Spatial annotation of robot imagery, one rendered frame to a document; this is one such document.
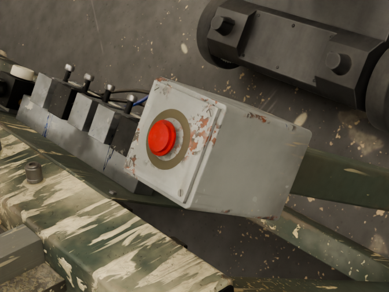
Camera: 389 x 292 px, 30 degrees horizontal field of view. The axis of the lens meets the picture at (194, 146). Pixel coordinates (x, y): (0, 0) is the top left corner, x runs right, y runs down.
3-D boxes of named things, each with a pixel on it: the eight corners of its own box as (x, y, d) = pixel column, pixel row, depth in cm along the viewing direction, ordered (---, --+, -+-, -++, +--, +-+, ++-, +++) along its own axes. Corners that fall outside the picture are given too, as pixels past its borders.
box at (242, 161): (318, 133, 88) (223, 104, 75) (283, 223, 90) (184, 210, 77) (249, 103, 96) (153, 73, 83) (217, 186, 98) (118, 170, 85)
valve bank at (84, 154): (248, 134, 119) (142, 106, 102) (217, 214, 121) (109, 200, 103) (80, 57, 153) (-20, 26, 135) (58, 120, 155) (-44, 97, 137)
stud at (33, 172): (46, 181, 109) (43, 164, 107) (32, 187, 108) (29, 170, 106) (38, 175, 111) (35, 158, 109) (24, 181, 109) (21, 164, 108)
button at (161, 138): (189, 128, 79) (176, 126, 77) (176, 163, 79) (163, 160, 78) (166, 117, 82) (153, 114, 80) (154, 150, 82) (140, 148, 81)
